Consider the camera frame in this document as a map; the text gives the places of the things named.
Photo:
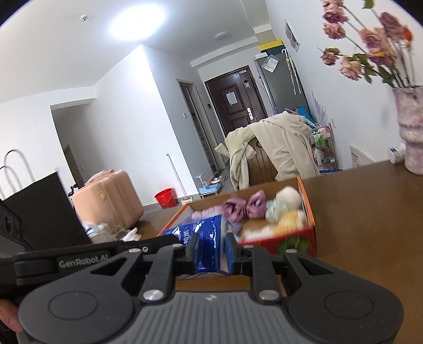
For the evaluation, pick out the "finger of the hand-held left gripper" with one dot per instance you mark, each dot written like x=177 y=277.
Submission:
x=152 y=244

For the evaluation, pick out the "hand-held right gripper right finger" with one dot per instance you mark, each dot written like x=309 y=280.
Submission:
x=231 y=253

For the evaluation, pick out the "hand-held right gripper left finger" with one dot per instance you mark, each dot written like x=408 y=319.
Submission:
x=195 y=253

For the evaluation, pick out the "blue tissue pack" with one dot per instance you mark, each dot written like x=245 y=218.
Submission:
x=208 y=238

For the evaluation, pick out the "lilac fuzzy headband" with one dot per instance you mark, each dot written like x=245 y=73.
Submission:
x=208 y=213

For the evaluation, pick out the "mauve satin bow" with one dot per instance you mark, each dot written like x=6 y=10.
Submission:
x=248 y=206

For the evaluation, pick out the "orange cardboard box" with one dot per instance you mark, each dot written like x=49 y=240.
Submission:
x=297 y=241

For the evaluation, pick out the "yellow plush toy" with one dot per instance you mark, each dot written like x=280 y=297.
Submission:
x=292 y=221

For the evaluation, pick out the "white foam sponge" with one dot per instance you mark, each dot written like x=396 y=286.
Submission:
x=289 y=196

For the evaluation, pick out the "person's left hand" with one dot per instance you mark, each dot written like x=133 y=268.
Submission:
x=10 y=314

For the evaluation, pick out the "red bucket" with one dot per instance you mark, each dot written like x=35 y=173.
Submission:
x=165 y=198

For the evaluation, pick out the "black paper bag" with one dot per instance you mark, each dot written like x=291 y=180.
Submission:
x=49 y=211

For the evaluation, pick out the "pink suitcase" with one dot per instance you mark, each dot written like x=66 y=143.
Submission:
x=109 y=201

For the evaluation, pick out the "blue white pet feeder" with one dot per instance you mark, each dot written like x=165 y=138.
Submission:
x=211 y=188

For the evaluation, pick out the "white mop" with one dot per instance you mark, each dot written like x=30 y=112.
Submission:
x=176 y=175

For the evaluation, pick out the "small black tripod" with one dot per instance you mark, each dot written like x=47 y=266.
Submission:
x=74 y=190

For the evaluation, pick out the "wooden chair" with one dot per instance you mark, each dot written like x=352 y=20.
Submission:
x=261 y=165

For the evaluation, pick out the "brown interior door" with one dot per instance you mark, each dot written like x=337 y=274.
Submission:
x=69 y=162

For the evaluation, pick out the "beige coat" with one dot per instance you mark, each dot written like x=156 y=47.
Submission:
x=287 y=145

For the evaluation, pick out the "blue white packet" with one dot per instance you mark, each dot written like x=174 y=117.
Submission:
x=330 y=170

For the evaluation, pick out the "dark brown entrance door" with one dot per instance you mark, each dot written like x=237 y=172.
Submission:
x=234 y=115

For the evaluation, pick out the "white paper notice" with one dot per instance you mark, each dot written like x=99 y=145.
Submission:
x=231 y=98

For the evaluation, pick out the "blue gift bag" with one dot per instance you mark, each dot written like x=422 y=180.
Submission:
x=302 y=114

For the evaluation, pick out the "grey refrigerator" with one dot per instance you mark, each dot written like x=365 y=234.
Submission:
x=284 y=89

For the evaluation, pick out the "white folded umbrella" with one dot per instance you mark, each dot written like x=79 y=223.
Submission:
x=292 y=72

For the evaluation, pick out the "clear plastic sleeve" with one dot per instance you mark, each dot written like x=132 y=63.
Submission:
x=271 y=64

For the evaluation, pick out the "white pill bottle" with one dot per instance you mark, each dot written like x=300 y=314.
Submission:
x=396 y=152

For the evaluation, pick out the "yellow black box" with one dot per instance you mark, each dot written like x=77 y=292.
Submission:
x=271 y=45

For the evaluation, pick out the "pink textured vase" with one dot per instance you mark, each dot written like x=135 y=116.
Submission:
x=411 y=132

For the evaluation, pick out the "round ceiling lamp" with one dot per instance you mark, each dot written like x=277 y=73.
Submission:
x=223 y=35

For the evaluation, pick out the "dried pink flowers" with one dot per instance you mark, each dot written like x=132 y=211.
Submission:
x=373 y=38

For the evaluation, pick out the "white wall panel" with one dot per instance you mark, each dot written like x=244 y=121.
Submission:
x=362 y=155

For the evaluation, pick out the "purple wall decoration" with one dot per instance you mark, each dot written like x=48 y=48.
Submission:
x=322 y=109

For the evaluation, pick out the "wall poster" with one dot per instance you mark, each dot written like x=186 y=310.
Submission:
x=292 y=34

